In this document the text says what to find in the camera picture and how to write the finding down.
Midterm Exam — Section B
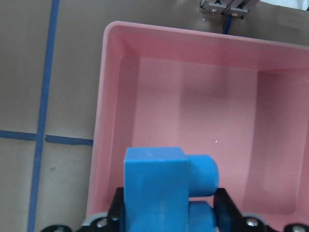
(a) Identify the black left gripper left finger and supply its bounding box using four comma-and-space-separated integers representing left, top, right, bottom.
108, 187, 125, 230

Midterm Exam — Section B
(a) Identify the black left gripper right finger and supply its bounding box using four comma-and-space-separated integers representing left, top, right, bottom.
213, 188, 243, 232

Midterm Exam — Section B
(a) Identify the blue toy block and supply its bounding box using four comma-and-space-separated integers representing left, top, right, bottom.
124, 147, 219, 232

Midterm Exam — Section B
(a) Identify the pink plastic box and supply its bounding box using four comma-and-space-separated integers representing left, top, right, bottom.
87, 21, 309, 230

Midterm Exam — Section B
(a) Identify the brown paper table cover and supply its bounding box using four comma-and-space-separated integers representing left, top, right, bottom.
0, 0, 309, 232

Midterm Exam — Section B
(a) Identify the aluminium frame post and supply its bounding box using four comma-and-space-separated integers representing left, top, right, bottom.
199, 0, 260, 18

